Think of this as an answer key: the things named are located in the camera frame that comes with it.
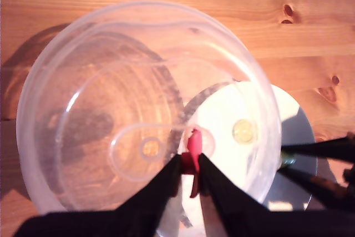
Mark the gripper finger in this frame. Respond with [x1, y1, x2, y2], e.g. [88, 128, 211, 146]
[116, 155, 182, 221]
[198, 154, 267, 221]
[282, 134, 355, 163]
[277, 168, 355, 210]

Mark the green capsule lid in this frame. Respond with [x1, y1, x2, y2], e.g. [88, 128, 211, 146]
[232, 119, 255, 143]

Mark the clear plastic dome pink handle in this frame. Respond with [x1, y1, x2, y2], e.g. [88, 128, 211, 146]
[16, 0, 282, 237]

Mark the white ceramic plate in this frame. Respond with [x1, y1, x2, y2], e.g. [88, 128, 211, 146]
[166, 80, 318, 237]

